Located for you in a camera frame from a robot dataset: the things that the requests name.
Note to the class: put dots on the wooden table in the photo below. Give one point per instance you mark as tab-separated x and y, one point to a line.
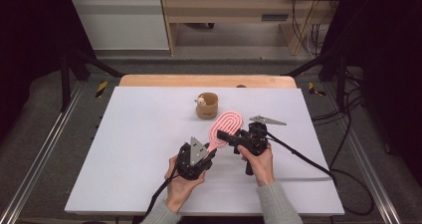
199	81

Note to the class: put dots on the person's right hand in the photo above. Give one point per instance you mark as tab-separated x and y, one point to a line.
262	167

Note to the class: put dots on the black curtain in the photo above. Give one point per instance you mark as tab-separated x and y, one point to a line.
388	51
30	35

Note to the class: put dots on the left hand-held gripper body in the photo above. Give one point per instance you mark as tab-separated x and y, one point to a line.
195	151

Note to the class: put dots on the light wooden desk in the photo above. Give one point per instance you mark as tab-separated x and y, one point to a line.
225	10

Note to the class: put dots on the pink hairbrush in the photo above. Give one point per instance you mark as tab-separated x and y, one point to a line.
215	146

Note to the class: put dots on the person's left hand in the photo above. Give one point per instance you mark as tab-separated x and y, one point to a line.
180	190

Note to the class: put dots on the white cabinet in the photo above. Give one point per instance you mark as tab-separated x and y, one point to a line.
126	25

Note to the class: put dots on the aluminium rail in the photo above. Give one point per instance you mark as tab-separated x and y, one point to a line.
36	157
375	184

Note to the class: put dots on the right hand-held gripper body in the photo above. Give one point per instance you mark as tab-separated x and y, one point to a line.
253	141

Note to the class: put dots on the black metal stand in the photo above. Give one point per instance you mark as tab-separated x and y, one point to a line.
341	81
65	84

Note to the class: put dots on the brown cup with figurine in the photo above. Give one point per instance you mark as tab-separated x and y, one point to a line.
207	111

